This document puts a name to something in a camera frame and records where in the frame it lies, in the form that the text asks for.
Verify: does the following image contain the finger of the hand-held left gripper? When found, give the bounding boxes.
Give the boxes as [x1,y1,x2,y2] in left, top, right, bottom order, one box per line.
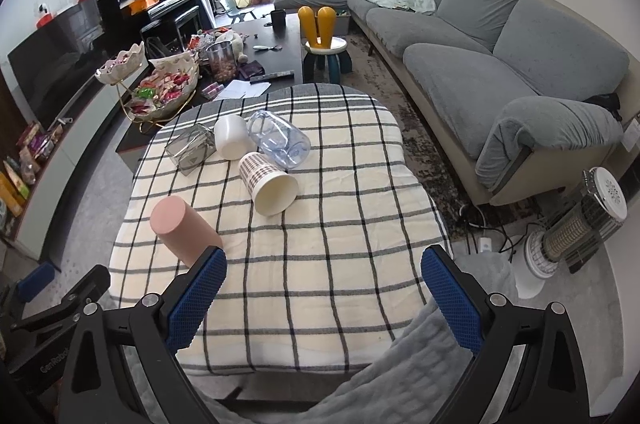
[9,266,112,346]
[0,264,57,321]

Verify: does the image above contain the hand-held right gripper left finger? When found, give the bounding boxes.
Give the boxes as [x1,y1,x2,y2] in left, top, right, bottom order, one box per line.
[61,246,228,424]

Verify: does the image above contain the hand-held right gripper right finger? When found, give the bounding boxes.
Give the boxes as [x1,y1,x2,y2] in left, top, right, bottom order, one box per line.
[421,245,592,424]

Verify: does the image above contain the pink cup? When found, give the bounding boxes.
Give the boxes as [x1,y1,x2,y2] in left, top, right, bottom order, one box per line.
[150,196,224,267]

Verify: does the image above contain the plaid paper cup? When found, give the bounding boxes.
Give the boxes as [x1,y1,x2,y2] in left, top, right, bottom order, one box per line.
[238,152,300,218]

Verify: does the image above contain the grey square glass cup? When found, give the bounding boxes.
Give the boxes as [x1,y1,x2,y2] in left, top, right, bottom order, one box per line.
[165,123,217,177]

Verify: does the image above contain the white cup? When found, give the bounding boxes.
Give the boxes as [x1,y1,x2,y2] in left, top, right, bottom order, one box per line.
[214,114,258,161]

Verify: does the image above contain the clear blue plastic cup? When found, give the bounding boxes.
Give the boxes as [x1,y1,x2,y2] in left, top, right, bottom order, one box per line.
[247,110,312,169]

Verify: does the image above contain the grey fleece blanket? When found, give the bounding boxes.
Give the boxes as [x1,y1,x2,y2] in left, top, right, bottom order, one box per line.
[125,251,518,424]

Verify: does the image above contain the pile of snack packets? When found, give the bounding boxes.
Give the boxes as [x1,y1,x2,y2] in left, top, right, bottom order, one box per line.
[0,121,66,217]

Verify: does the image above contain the electric heater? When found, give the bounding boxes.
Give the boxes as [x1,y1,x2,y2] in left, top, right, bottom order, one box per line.
[514,166,628,299]

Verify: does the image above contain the plaid cream blanket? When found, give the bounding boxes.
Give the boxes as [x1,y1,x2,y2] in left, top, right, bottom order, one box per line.
[107,82,453,377]

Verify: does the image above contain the white tv cabinet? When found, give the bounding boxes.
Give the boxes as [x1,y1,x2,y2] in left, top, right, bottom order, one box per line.
[12,71,151,265]

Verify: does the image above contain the patterned rug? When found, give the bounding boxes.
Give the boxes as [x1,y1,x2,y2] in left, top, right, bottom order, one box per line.
[345,34,481,237]

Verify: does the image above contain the two-tier snack tray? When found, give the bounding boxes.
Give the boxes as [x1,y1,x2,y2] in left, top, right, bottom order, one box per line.
[95,42,201,135]

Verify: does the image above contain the white papers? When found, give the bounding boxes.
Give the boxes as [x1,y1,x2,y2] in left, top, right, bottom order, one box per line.
[216,80,271,100]

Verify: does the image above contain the television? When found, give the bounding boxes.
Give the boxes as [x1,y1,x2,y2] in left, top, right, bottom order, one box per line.
[6,1,108,132]

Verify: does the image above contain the black remote control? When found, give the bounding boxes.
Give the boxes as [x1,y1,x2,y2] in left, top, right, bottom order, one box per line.
[249,71,296,83]

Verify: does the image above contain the clear jar of nuts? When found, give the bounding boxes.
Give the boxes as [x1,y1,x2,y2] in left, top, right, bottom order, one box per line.
[206,42,239,82]

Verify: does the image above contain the grey sofa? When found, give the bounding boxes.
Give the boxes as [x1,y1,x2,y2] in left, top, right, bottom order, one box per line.
[272,0,631,207]

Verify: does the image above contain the black cloth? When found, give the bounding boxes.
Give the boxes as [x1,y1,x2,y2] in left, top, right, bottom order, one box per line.
[582,92,623,122]

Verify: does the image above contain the dark coffee table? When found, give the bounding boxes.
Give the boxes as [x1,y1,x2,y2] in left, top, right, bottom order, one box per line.
[115,18,306,155]

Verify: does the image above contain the white plush toy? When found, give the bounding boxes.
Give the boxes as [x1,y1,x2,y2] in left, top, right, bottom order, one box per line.
[222,31,247,63]

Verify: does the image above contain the yellow rabbit ear stool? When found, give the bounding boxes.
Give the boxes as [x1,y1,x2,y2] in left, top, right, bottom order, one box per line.
[297,5,352,84]

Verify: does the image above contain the black piano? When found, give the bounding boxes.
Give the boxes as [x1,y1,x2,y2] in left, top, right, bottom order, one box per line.
[95,0,202,54]

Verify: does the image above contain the black cable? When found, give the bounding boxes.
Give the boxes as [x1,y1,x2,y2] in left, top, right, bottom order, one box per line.
[457,203,538,262]

